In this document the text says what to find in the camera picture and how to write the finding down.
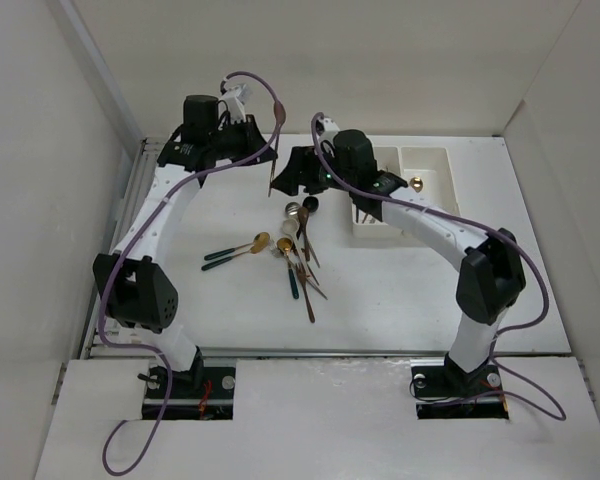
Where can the gold spoon green handle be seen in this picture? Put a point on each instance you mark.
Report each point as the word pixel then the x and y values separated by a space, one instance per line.
pixel 416 183
pixel 260 242

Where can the rose gold fork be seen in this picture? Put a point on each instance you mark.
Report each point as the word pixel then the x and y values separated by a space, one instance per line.
pixel 368 219

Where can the right white container bin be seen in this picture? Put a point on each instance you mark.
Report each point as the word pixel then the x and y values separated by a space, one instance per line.
pixel 432 165

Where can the white spoon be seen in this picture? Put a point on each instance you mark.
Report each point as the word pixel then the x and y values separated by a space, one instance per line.
pixel 291 227

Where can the brown wooden spoon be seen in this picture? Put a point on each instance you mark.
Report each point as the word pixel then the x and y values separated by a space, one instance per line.
pixel 303 216

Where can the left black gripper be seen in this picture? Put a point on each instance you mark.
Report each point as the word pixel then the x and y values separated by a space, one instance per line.
pixel 253 138

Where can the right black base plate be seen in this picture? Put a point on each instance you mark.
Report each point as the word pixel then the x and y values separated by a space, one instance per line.
pixel 438 398

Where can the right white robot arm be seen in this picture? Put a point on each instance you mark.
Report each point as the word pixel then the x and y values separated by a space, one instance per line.
pixel 490 272

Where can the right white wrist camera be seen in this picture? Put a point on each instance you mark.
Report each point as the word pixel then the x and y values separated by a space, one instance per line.
pixel 326 128

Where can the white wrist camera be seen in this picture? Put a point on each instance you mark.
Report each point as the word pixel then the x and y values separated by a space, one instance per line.
pixel 235 99
pixel 326 128

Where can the copper spoon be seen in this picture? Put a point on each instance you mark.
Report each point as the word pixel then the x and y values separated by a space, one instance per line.
pixel 280 119

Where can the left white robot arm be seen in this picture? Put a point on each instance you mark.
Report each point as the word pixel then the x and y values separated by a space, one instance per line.
pixel 134 289

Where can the green handle utensil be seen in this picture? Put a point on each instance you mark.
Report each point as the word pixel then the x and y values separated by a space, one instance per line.
pixel 222 253

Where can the silver spoon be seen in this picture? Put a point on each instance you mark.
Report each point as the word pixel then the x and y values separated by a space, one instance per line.
pixel 291 209

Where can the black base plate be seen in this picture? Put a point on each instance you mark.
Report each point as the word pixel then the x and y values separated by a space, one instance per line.
pixel 212 399
pixel 438 398

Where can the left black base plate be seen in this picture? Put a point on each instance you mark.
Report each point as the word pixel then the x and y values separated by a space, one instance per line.
pixel 212 399

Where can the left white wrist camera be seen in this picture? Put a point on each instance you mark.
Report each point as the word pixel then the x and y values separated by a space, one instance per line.
pixel 235 99

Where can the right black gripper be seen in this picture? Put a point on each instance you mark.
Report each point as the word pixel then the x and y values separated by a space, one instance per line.
pixel 300 171

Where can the left white container bin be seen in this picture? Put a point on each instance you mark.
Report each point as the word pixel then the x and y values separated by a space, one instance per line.
pixel 388 158

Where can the black spoon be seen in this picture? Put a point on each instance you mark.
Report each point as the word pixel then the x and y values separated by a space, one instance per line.
pixel 311 203

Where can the gold spoon dark handle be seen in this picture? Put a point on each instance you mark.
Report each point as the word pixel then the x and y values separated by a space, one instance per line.
pixel 284 245

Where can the long copper handle utensil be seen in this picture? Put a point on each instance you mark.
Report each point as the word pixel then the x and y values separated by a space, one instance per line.
pixel 308 304

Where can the white container bin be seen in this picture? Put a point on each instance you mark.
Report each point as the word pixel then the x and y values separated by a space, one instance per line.
pixel 432 165
pixel 388 158

